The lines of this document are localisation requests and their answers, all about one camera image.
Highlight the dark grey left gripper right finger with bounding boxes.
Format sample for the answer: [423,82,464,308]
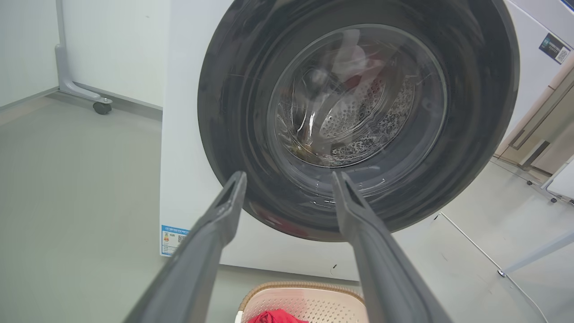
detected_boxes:
[332,171,453,323]

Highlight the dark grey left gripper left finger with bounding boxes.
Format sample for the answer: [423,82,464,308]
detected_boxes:
[123,171,248,323]

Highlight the cream woven plastic laundry basket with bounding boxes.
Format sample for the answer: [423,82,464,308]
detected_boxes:
[235,281,369,323]

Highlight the white and red clothes in drum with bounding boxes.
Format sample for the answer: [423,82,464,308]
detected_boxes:
[331,29,387,92]

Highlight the blue energy label sticker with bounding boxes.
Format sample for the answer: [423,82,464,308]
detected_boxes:
[161,225,190,257]

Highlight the red garment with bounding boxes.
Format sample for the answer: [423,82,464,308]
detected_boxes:
[248,309,309,323]

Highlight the white front-load washing machine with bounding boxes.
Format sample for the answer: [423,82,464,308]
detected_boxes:
[159,0,574,281]

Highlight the dark round washing machine door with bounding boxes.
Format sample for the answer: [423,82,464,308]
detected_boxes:
[197,0,521,243]

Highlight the white stand with small casters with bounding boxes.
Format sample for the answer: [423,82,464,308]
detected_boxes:
[526,157,574,207]

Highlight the grey partition leg with caster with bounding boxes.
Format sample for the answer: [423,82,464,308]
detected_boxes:
[55,0,113,115]

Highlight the white partition panel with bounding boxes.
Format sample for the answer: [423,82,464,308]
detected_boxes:
[61,0,172,109]

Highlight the dark QR code sticker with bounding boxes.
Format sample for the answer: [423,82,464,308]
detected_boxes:
[539,33,572,65]

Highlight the thin white floor cable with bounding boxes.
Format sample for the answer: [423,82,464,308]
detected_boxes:
[439,211,550,323]

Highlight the beige cabinet with metal handle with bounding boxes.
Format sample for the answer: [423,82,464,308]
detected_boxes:
[493,67,574,175]

